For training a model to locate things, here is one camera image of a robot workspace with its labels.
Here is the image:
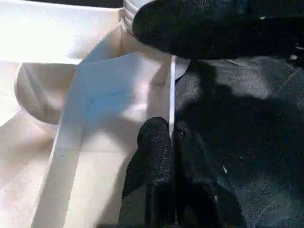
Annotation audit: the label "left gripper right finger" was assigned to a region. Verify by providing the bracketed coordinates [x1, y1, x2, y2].
[172, 121, 248, 228]

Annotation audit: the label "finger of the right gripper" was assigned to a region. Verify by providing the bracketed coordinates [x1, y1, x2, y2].
[132, 0, 304, 61]

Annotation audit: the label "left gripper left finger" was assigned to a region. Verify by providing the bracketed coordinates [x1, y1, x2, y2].
[118, 117, 177, 228]

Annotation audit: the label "white plastic table top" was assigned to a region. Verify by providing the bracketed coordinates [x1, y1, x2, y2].
[0, 0, 191, 228]

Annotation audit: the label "black work mat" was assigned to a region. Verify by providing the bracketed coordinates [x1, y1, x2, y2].
[170, 51, 304, 228]

